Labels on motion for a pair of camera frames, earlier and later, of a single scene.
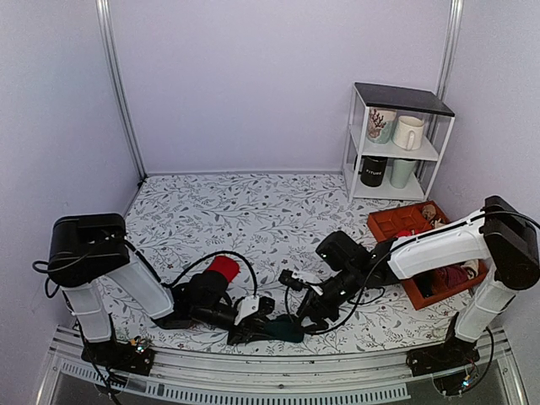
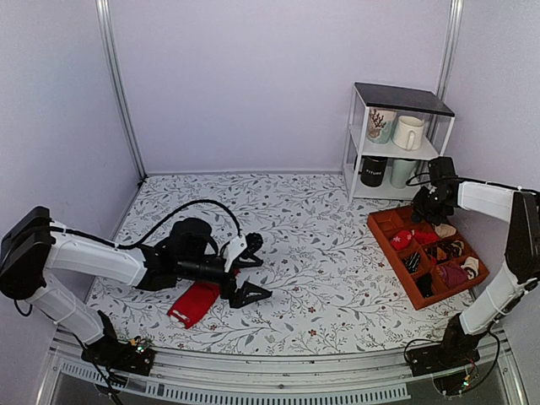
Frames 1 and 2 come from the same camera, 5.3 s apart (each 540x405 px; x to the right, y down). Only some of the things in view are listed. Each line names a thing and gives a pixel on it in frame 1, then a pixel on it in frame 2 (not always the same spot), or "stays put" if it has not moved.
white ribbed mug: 407,132 stays put
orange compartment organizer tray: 425,289 stays put
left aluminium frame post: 104,7 stays put
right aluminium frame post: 453,24 stays put
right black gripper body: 348,277 → 429,208
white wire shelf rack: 394,138 stays put
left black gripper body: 204,316 → 191,269
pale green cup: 401,173 stays put
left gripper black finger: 247,331 → 248,294
